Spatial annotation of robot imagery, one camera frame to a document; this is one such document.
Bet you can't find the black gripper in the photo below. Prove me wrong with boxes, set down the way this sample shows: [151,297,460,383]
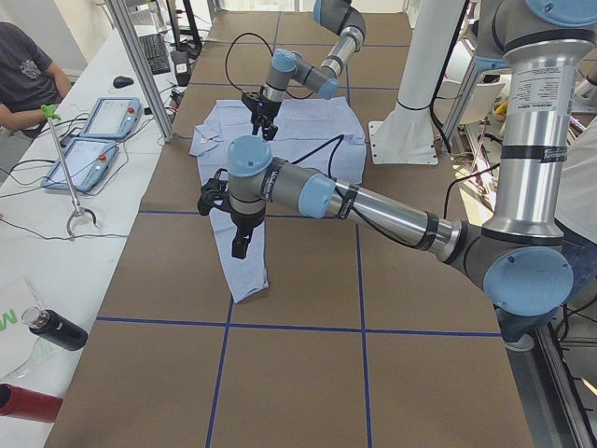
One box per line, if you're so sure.
[242,92,280,141]
[230,207,266,259]

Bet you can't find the black monitor stand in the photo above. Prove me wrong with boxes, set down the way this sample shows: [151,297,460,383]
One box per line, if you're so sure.
[166,0,202,60]

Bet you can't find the black computer keyboard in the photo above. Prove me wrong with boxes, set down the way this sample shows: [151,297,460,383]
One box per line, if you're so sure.
[138,34,171,75]

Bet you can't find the upper blue teach pendant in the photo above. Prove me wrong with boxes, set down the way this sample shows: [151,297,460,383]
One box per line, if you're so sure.
[79,97,143,141]

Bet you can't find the blue teach pendant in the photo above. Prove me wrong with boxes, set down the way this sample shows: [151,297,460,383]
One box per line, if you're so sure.
[79,97,143,141]
[62,137,118,192]

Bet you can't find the black computer mouse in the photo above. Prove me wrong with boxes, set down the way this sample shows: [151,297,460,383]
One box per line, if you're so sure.
[112,76,134,89]

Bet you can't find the lower blue teach pendant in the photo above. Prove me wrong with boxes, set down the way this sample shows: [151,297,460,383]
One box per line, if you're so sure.
[62,137,118,192]

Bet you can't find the black water bottle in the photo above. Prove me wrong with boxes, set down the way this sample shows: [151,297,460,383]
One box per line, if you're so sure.
[21,307,88,351]

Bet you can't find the metal reacher grabber tool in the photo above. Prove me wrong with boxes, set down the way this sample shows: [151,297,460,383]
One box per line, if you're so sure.
[40,105,97,241]

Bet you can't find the seated person dark shirt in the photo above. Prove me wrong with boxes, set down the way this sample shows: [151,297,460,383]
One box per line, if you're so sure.
[1,22,72,138]

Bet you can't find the red cylinder bottle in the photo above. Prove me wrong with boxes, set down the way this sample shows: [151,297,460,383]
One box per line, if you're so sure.
[1,384,62,423]

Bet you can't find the standing person white shirt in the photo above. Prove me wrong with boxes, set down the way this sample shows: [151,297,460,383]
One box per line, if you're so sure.
[496,121,596,352]

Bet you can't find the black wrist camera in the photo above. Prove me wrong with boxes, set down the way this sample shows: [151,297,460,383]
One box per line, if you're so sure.
[197,168,231,217]

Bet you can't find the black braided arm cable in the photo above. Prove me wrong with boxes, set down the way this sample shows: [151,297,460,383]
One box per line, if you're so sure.
[291,133,365,220]

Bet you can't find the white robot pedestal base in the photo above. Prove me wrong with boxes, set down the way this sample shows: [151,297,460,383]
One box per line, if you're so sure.
[368,0,468,165]

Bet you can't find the aluminium frame post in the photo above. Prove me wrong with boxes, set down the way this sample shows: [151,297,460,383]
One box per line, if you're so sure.
[104,0,174,143]

